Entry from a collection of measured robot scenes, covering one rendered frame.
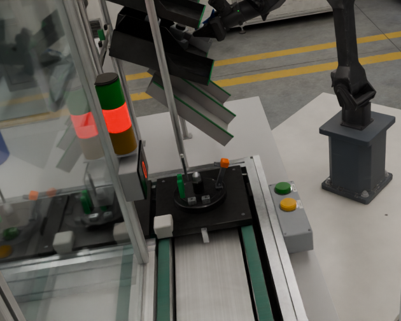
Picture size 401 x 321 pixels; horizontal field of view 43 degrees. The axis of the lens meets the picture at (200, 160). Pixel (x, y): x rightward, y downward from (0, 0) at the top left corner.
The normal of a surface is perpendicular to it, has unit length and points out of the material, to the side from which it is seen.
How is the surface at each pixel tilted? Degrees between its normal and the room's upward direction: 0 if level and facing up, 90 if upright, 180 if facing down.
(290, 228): 0
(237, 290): 0
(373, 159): 90
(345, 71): 60
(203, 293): 0
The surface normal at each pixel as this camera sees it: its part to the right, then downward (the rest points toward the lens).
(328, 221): -0.16, -0.83
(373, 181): 0.71, 0.28
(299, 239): 0.06, 0.53
